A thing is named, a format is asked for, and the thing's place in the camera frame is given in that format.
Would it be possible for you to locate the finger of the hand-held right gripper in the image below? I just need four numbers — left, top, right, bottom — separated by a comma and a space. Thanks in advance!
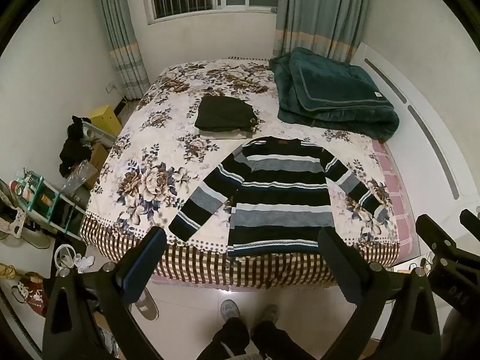
459, 209, 480, 243
415, 213, 469, 269

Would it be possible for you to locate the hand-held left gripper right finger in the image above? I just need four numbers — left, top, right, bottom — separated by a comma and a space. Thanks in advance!
317, 228, 442, 360

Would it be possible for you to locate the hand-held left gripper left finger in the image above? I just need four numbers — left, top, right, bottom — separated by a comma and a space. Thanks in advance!
42, 227, 167, 360

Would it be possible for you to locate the striped knit sweater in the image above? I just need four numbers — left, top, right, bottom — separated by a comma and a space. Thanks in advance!
168, 137, 391, 259

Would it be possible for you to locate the dark green garment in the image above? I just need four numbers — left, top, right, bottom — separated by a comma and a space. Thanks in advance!
194, 96, 260, 133

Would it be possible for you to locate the grey slipper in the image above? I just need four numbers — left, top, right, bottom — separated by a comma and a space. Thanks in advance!
134, 288, 160, 322

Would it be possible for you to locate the white crumpled cloth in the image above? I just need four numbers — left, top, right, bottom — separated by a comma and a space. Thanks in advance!
74, 255, 97, 273

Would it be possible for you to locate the pink checked bed sheet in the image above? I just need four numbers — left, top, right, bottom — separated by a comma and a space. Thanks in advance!
371, 139, 414, 268

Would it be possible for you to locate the person's right grey shoe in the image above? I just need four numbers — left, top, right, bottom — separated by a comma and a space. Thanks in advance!
258, 304, 280, 325

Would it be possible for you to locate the person's grey shoe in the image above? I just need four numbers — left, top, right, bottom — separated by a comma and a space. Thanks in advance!
220, 299, 242, 322
258, 304, 280, 325

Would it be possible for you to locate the person's left grey shoe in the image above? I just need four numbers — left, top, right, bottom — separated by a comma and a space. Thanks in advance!
220, 299, 242, 322

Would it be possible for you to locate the person's right leg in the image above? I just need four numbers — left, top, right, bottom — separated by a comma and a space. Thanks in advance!
250, 320, 316, 360

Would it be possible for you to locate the person's leg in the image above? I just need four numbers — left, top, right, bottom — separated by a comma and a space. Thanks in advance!
250, 320, 316, 360
196, 316, 251, 360

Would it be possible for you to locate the white bed headboard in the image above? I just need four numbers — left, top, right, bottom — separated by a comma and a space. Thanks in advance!
352, 42, 480, 271

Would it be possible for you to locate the teal storage shelf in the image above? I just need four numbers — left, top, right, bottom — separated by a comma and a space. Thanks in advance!
14, 170, 86, 235

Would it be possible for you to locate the person's left leg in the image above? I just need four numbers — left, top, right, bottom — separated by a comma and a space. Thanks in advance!
196, 316, 251, 360

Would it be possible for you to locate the red bag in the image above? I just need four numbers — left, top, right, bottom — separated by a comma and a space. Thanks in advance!
10, 271, 49, 316

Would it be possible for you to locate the clear plastic bag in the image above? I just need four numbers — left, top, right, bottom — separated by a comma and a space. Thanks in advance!
61, 159, 99, 196

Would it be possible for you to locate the cardboard box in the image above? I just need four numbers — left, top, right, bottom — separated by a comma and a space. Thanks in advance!
87, 142, 110, 189

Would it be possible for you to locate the floral bed blanket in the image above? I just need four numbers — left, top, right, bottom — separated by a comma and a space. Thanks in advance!
80, 57, 400, 290

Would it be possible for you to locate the black clothing heap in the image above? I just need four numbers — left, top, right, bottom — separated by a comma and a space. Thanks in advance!
58, 115, 93, 178

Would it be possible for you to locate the yellow box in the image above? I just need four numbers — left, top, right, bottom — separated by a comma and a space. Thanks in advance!
89, 104, 123, 136

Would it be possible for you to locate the folded white garment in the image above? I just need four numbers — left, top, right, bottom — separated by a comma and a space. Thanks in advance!
197, 127, 253, 140

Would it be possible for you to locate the folded dark green blanket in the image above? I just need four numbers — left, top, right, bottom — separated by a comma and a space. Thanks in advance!
269, 47, 400, 140

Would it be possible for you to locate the grey-green curtain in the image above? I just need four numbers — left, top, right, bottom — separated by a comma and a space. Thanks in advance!
273, 0, 373, 65
94, 0, 151, 100

